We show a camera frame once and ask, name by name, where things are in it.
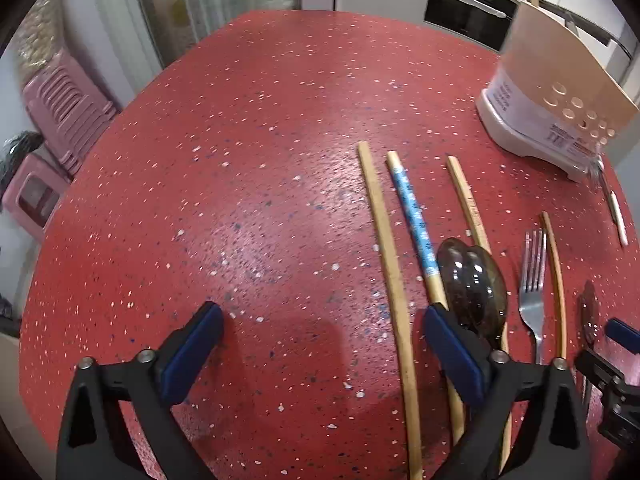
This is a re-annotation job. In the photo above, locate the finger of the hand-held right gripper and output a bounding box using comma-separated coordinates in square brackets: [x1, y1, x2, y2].
[604, 317, 640, 349]
[574, 349, 640, 450]

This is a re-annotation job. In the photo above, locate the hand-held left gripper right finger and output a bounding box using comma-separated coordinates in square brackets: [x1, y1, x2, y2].
[423, 304, 594, 480]

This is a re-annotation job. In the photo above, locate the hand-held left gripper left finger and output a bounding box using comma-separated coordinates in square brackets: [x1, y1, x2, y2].
[56, 301, 225, 480]

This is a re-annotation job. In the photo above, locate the small dark metal spoon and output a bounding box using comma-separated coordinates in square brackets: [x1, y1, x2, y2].
[578, 280, 602, 397]

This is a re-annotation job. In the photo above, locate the thin brown bamboo chopstick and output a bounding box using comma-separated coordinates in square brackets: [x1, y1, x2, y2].
[540, 211, 568, 360]

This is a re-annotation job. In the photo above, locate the metal fork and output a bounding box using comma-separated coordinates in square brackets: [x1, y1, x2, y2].
[519, 228, 549, 366]

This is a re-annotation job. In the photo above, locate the plain long bamboo chopstick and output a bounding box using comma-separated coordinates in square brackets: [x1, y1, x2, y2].
[356, 141, 424, 480]

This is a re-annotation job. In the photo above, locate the bamboo chopstick with dark print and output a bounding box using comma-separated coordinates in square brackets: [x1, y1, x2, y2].
[446, 155, 514, 480]

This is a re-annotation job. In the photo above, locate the blue patterned bamboo chopstick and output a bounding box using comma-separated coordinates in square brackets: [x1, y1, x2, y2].
[385, 151, 467, 461]

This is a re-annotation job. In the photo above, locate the beige perforated utensil holder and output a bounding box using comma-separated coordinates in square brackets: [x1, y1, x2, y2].
[475, 1, 640, 184]

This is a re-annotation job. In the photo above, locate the single pink plastic stool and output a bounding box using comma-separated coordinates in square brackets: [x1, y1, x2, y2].
[1, 154, 70, 242]

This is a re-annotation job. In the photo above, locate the stack of pink plastic stools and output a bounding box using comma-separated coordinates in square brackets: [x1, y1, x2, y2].
[22, 54, 122, 177]

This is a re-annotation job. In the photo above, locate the black built-in oven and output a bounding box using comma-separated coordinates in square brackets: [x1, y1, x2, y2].
[423, 0, 522, 52]

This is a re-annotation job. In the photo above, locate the clear bag of nuts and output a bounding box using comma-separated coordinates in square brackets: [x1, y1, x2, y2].
[14, 0, 67, 87]

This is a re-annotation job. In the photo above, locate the glass sliding door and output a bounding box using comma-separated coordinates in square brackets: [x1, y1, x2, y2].
[131, 0, 302, 69]

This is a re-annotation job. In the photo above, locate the white handled small utensil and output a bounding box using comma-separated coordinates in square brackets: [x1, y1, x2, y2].
[597, 157, 629, 249]

